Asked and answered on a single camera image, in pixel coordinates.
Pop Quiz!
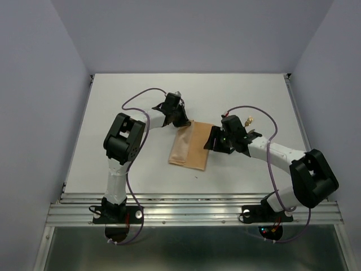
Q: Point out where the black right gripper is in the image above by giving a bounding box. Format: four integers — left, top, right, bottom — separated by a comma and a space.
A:
202, 127, 235, 155

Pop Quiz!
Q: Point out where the peach cloth napkin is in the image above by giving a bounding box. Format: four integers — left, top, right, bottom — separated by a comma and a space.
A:
168, 120, 213, 171

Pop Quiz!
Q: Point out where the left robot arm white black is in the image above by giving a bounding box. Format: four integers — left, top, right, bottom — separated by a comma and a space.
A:
95, 92, 191, 222

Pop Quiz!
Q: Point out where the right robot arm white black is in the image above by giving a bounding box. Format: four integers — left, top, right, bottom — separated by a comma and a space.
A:
204, 115, 339, 220

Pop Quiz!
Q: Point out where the gold fork black handle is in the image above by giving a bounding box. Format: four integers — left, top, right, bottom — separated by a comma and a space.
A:
244, 116, 253, 127

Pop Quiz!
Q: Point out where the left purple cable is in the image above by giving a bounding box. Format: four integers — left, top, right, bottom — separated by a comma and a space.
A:
107, 88, 170, 246

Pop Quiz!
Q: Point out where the purple cable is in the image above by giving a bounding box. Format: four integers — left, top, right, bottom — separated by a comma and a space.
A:
107, 88, 170, 246
222, 105, 312, 245

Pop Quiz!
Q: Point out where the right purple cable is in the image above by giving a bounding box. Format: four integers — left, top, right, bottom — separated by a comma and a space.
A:
222, 105, 312, 245

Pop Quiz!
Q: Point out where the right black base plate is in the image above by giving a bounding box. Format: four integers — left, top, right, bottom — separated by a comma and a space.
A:
238, 205, 293, 224

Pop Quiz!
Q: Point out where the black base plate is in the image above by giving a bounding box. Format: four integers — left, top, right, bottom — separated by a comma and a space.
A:
89, 206, 143, 225
238, 205, 293, 224

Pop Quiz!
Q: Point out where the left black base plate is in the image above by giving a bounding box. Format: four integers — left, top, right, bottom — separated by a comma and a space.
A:
89, 206, 143, 225

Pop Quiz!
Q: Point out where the aluminium rail frame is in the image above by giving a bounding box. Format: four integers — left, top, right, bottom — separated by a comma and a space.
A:
32, 73, 352, 271

